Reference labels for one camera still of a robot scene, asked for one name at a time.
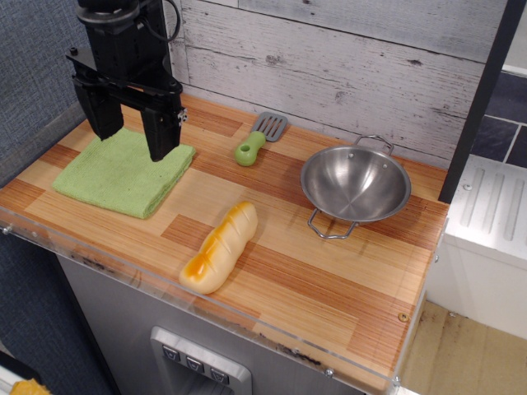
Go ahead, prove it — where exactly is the clear acrylic edge guard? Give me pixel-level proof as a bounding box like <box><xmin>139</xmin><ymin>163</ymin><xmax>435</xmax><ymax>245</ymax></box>
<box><xmin>0</xmin><ymin>205</ymin><xmax>403</xmax><ymax>392</ymax></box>

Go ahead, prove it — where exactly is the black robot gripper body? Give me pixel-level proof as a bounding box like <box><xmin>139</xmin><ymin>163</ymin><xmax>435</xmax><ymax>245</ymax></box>
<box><xmin>67</xmin><ymin>24</ymin><xmax>182</xmax><ymax>108</ymax></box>

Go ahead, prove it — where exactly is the silver dispenser button panel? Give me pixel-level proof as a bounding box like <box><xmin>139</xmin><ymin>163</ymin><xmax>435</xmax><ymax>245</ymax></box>
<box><xmin>150</xmin><ymin>326</ymin><xmax>253</xmax><ymax>394</ymax></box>

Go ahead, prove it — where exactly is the green handled grey spatula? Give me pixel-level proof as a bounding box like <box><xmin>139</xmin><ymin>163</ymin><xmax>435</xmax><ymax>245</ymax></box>
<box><xmin>234</xmin><ymin>112</ymin><xmax>288</xmax><ymax>167</ymax></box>

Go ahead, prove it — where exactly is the toy bread loaf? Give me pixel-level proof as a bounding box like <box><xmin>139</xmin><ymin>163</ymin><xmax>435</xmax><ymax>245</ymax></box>
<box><xmin>179</xmin><ymin>202</ymin><xmax>259</xmax><ymax>295</ymax></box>

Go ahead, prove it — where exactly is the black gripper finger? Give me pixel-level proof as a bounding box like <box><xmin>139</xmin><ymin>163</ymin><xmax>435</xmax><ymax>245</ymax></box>
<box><xmin>73</xmin><ymin>79</ymin><xmax>124</xmax><ymax>140</ymax></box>
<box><xmin>141</xmin><ymin>97</ymin><xmax>182</xmax><ymax>162</ymax></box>

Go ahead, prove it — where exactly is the black right frame post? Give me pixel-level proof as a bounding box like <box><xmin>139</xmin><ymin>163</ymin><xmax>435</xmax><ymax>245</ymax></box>
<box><xmin>438</xmin><ymin>0</ymin><xmax>526</xmax><ymax>204</ymax></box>

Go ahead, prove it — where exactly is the green folded towel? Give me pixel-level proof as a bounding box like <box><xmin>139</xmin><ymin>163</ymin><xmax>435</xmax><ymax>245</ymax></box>
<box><xmin>52</xmin><ymin>128</ymin><xmax>196</xmax><ymax>219</ymax></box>

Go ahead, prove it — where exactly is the steel colander bowl with handles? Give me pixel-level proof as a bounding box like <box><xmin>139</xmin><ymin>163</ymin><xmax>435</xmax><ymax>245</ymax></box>
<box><xmin>300</xmin><ymin>135</ymin><xmax>412</xmax><ymax>239</ymax></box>

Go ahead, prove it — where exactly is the yellow object at corner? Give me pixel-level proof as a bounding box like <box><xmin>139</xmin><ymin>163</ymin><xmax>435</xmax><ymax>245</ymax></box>
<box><xmin>9</xmin><ymin>379</ymin><xmax>51</xmax><ymax>395</ymax></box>

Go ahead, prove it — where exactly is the white toy appliance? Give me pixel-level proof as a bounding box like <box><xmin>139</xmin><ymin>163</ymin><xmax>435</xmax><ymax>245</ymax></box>
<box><xmin>426</xmin><ymin>156</ymin><xmax>526</xmax><ymax>337</ymax></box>

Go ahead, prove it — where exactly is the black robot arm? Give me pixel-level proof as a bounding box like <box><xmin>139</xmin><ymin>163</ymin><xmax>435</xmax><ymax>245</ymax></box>
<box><xmin>67</xmin><ymin>1</ymin><xmax>186</xmax><ymax>161</ymax></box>

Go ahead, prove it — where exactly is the grey toy fridge cabinet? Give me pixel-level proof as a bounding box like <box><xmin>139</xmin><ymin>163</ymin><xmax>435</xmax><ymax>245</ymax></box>
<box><xmin>58</xmin><ymin>258</ymin><xmax>358</xmax><ymax>394</ymax></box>

